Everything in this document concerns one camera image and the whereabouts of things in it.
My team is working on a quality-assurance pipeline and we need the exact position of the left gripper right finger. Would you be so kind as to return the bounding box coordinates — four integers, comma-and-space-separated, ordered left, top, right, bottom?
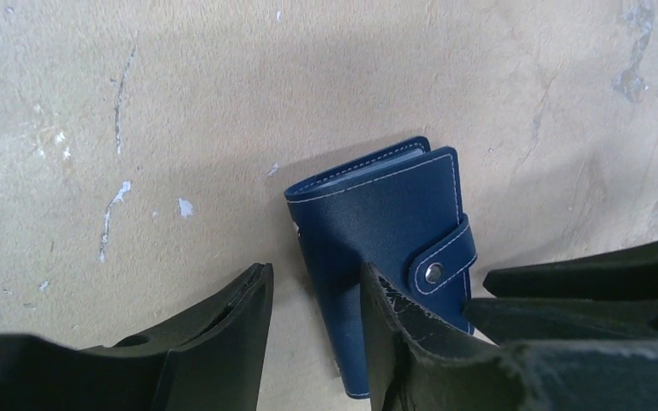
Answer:
361, 264, 658, 410

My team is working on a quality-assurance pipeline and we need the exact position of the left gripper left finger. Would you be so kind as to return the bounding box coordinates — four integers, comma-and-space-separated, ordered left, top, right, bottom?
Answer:
0, 264, 273, 410

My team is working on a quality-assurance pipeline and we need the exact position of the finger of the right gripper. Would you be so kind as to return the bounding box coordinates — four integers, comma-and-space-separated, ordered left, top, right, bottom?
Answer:
483, 241, 658, 301
464, 298, 658, 344

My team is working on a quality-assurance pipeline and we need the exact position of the blue leather card holder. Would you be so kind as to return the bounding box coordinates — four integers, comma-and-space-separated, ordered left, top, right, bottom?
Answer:
284, 136, 477, 399

